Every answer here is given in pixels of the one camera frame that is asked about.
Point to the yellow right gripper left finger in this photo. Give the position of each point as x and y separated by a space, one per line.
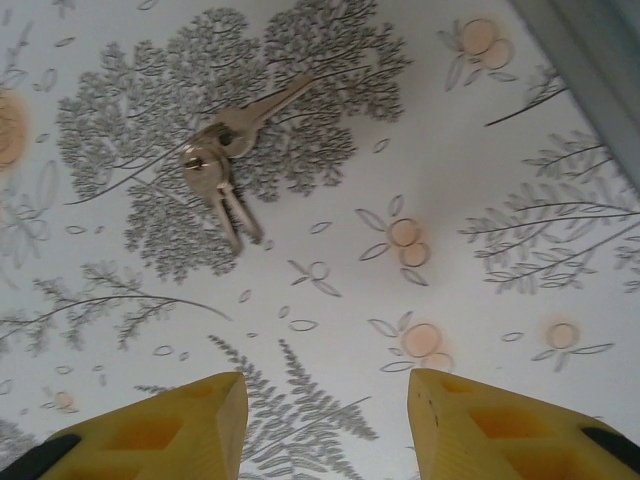
165 435

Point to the aluminium side rail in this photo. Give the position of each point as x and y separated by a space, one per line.
595 65

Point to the floral printed tablecloth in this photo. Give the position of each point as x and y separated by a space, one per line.
350 300

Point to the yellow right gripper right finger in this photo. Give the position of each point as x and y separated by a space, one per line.
500 435

